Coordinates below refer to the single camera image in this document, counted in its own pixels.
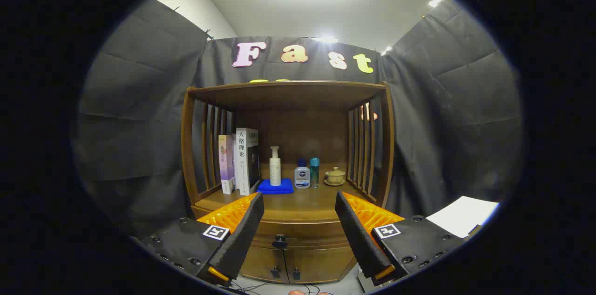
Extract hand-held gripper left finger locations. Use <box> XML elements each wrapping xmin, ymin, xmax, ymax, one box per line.
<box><xmin>140</xmin><ymin>192</ymin><xmax>265</xmax><ymax>286</ymax></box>

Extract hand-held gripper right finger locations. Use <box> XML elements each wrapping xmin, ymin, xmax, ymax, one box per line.
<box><xmin>334</xmin><ymin>191</ymin><xmax>482</xmax><ymax>288</ymax></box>

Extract brown wooden drawer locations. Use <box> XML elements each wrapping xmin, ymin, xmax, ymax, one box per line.
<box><xmin>251</xmin><ymin>218</ymin><xmax>354</xmax><ymax>250</ymax></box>

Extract wooden cabinet door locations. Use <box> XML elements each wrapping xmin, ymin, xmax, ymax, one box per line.
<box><xmin>285</xmin><ymin>246</ymin><xmax>357</xmax><ymax>284</ymax></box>
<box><xmin>240</xmin><ymin>245</ymin><xmax>287</xmax><ymax>284</ymax></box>

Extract brown wooden countertop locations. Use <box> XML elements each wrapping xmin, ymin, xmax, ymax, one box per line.
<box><xmin>195</xmin><ymin>179</ymin><xmax>378</xmax><ymax>223</ymax></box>

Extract brown wooden cabinet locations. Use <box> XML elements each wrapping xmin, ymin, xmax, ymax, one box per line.
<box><xmin>181</xmin><ymin>80</ymin><xmax>395</xmax><ymax>285</ymax></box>

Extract blue folded cloth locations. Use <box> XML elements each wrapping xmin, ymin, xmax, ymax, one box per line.
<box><xmin>257</xmin><ymin>178</ymin><xmax>295</xmax><ymax>194</ymax></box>

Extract beige lidded teacup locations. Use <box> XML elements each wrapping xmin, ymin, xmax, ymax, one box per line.
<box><xmin>324</xmin><ymin>167</ymin><xmax>346</xmax><ymax>187</ymax></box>

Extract purple book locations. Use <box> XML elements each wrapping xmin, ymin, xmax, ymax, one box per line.
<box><xmin>218</xmin><ymin>134</ymin><xmax>236</xmax><ymax>194</ymax></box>

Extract white pump bottle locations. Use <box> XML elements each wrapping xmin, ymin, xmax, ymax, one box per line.
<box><xmin>269</xmin><ymin>146</ymin><xmax>282</xmax><ymax>187</ymax></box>

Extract white book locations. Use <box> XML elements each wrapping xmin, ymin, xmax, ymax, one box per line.
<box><xmin>234</xmin><ymin>127</ymin><xmax>261</xmax><ymax>196</ymax></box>

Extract white bottle with blue cap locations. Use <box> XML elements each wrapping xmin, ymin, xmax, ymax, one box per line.
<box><xmin>294</xmin><ymin>159</ymin><xmax>311</xmax><ymax>189</ymax></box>

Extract white board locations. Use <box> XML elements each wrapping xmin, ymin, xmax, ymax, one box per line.
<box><xmin>426</xmin><ymin>195</ymin><xmax>500</xmax><ymax>239</ymax></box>

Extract black cables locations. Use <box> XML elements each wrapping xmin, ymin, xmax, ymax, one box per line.
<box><xmin>223</xmin><ymin>279</ymin><xmax>336</xmax><ymax>295</ymax></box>

